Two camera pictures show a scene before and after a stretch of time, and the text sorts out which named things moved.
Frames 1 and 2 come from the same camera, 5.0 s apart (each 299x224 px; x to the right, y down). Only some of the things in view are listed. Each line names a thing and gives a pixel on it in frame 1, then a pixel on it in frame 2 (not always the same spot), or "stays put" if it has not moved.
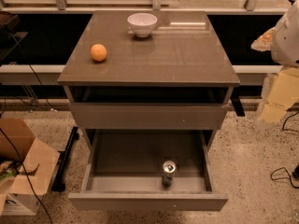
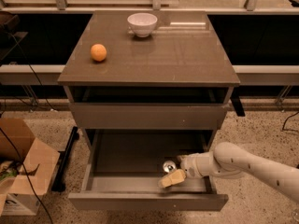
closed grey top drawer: [149, 116] stays put
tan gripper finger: [263, 42] → [192, 165]
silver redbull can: [168, 169] stays put
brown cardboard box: [26, 168] stays put
